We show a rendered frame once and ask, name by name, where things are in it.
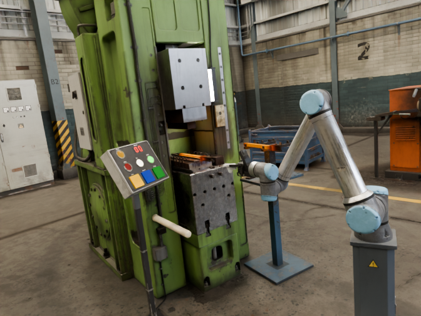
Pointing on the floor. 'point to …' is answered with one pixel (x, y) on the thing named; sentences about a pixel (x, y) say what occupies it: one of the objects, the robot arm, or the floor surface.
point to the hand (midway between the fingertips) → (231, 162)
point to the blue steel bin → (314, 152)
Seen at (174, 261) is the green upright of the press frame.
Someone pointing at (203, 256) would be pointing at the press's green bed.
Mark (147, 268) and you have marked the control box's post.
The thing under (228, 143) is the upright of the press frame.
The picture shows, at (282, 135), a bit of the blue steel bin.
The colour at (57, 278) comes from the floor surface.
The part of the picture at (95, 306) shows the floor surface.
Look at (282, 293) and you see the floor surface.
